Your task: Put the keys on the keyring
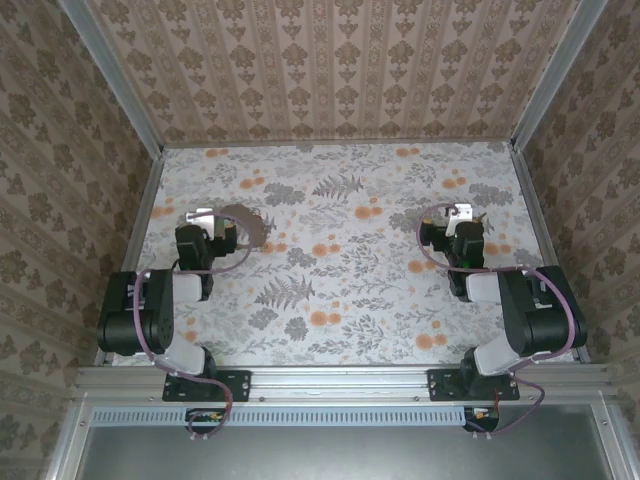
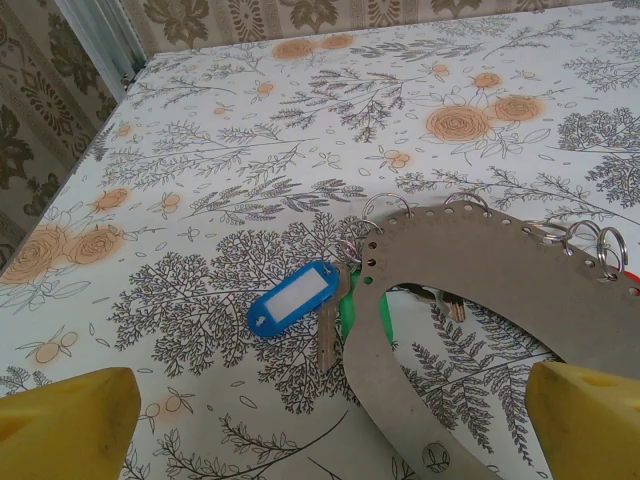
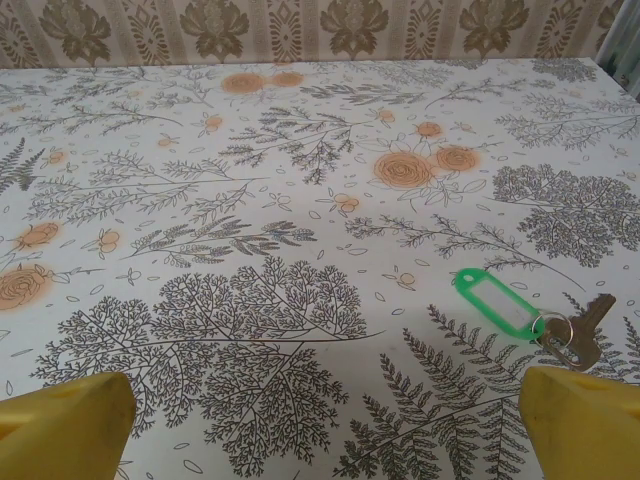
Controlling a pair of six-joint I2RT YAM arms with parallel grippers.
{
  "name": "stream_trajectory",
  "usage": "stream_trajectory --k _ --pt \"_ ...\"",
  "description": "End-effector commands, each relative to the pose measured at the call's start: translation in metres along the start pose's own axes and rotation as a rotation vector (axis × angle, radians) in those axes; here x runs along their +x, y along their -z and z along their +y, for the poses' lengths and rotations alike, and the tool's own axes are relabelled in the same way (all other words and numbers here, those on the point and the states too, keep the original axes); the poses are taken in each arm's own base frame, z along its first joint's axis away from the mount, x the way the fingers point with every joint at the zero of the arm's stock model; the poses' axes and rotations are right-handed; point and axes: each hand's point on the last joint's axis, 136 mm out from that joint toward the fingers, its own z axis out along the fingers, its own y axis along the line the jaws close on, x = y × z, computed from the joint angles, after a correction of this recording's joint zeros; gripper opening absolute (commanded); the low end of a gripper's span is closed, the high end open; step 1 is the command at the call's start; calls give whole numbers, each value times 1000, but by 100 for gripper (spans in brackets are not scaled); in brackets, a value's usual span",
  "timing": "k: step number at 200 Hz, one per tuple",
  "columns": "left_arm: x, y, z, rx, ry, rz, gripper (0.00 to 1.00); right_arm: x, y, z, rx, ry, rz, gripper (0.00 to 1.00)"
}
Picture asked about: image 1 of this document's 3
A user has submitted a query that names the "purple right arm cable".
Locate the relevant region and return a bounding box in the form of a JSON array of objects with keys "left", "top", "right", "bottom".
[{"left": 417, "top": 203, "right": 576, "bottom": 439}]

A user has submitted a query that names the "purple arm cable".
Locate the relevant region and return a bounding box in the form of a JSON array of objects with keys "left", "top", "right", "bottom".
[
  {"left": 417, "top": 203, "right": 576, "bottom": 439},
  {"left": 130, "top": 212, "right": 253, "bottom": 441}
]

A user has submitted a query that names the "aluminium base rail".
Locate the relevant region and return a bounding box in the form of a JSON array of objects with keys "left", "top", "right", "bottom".
[{"left": 74, "top": 366, "right": 609, "bottom": 402}]

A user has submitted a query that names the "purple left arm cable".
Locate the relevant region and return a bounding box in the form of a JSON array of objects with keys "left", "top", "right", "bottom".
[{"left": 130, "top": 212, "right": 253, "bottom": 441}]

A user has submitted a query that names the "grey metal panel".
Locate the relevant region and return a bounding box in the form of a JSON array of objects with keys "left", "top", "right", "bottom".
[{"left": 44, "top": 404, "right": 640, "bottom": 480}]

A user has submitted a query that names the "aluminium frame post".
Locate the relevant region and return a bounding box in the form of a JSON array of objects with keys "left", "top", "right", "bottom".
[
  {"left": 509, "top": 0, "right": 609, "bottom": 151},
  {"left": 57, "top": 0, "right": 166, "bottom": 154}
]

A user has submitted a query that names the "black cable socket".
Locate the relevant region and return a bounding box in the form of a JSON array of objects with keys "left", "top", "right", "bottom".
[
  {"left": 462, "top": 405, "right": 501, "bottom": 434},
  {"left": 184, "top": 407, "right": 227, "bottom": 435}
]

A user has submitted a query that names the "aluminium side rail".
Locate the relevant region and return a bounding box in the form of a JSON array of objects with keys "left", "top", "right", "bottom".
[
  {"left": 93, "top": 146, "right": 167, "bottom": 367},
  {"left": 509, "top": 144, "right": 594, "bottom": 365}
]

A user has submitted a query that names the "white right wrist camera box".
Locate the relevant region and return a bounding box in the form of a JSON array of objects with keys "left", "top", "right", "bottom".
[{"left": 446, "top": 202, "right": 474, "bottom": 224}]

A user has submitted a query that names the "white slotted cable duct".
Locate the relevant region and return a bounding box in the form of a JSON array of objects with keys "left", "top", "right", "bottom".
[{"left": 92, "top": 405, "right": 469, "bottom": 427}]

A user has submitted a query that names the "floral table mat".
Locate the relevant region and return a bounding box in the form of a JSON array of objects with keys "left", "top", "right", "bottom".
[{"left": 107, "top": 141, "right": 584, "bottom": 366}]

